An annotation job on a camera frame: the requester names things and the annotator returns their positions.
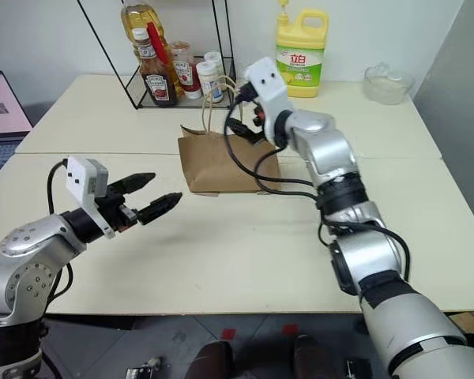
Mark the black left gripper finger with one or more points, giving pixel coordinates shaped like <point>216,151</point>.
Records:
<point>160,205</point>
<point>136,181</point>

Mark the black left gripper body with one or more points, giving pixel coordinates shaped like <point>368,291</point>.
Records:
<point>112,207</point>

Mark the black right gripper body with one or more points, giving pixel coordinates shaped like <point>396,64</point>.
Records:
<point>260,128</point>

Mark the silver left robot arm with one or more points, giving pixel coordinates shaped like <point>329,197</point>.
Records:
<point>27,252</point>

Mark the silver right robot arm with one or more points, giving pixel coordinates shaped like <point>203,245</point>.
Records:
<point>383,276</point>

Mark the brown paper bag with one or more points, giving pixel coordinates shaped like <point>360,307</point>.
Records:
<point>221,166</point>

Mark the white seasoning jar blue label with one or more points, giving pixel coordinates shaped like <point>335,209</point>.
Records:
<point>211,81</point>

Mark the yellow dish detergent bottle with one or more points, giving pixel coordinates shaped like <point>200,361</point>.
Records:
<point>300,67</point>

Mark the white lidded seasoning jar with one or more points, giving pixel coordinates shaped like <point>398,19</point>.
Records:
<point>214,58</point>

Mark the small red ketchup bottle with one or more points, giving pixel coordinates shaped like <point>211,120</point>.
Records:
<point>186,75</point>

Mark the large Heinz ketchup bottle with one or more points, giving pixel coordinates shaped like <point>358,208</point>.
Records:
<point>158,85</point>

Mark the clear glass bowl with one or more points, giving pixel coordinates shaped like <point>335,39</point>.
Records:
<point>387,85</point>

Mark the open laptop computer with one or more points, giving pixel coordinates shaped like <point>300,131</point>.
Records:
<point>2,106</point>

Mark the yellow cooking oil bottle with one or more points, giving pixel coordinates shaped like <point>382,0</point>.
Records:
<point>136,16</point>

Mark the small black metal device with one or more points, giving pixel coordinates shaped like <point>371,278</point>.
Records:
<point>359,369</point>
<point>144,369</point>

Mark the dark brown rounded shape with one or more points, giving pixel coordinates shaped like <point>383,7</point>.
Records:
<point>308,357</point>
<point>213,361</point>

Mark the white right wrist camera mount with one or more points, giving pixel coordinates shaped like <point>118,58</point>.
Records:
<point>268,85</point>

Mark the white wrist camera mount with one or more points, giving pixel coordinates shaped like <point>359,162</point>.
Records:
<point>78,175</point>
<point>268,85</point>

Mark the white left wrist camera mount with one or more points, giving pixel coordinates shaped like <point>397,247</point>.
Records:
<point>78,175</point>

